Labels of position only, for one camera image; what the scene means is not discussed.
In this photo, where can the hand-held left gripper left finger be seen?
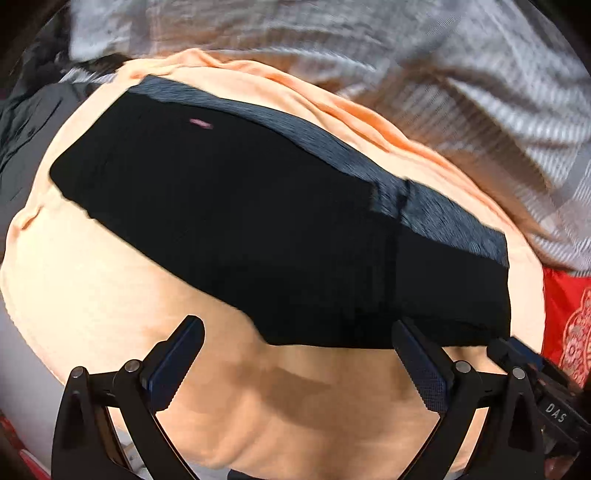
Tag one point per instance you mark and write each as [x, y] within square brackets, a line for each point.
[174, 364]

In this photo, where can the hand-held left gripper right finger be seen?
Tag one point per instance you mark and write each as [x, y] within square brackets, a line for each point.
[422, 364]

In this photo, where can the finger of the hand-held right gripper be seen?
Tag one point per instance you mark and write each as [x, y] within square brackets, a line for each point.
[510, 353]

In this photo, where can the black pants with blue stripes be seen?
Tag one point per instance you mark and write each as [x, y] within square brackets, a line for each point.
[258, 230]

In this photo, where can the red embroidered cushion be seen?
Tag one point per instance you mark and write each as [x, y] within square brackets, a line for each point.
[570, 323]

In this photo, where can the peach blanket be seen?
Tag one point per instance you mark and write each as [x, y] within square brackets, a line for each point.
[115, 323]

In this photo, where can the dark grey jacket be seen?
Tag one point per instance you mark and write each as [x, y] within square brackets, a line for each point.
[32, 120]

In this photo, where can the grey striped duvet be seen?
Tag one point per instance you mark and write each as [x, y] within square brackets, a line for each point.
[369, 60]

